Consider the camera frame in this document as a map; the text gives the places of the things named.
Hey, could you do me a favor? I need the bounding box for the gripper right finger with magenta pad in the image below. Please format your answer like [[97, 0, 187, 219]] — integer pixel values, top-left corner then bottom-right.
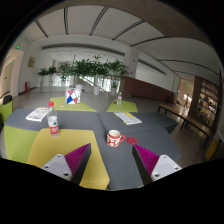
[[132, 144, 181, 185]]

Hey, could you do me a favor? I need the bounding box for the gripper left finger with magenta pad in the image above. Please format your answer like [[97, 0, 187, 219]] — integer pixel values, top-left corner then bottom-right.
[[42, 143, 92, 185]]

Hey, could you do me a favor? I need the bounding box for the clear water bottle red cap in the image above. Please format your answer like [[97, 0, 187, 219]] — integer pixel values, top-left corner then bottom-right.
[[47, 101, 59, 137]]

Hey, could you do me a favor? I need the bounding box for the small distant water bottle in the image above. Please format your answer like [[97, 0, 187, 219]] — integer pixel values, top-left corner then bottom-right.
[[117, 92, 122, 106]]

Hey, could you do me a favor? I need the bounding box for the red round coaster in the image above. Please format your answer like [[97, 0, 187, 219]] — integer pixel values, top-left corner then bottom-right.
[[126, 137, 138, 144]]

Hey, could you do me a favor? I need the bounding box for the red and white mug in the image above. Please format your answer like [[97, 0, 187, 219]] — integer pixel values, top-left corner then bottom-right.
[[106, 130, 125, 148]]

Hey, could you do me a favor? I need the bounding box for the white and yellow booklet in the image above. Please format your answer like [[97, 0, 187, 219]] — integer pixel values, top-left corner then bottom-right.
[[115, 112, 141, 125]]

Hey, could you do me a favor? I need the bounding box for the long wooden bench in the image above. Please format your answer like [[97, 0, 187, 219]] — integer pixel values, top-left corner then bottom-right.
[[158, 104, 211, 138]]

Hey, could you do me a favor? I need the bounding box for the white magazine on left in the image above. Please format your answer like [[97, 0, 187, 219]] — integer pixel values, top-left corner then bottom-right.
[[26, 107, 48, 122]]

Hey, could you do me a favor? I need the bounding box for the red blue white box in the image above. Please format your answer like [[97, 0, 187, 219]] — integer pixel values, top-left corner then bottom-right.
[[65, 88, 81, 104]]

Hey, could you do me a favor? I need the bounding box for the wooden bookshelf at right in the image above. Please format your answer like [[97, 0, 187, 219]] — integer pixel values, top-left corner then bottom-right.
[[188, 77, 218, 126]]

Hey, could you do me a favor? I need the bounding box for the green chair at left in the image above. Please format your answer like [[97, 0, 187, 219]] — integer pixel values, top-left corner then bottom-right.
[[0, 95, 13, 132]]

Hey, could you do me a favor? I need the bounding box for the red fire extinguisher box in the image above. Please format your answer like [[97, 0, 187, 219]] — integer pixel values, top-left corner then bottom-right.
[[25, 81, 30, 92]]

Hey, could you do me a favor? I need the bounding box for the green potted plants row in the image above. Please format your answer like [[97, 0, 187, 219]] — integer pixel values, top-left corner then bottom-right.
[[38, 55, 128, 90]]

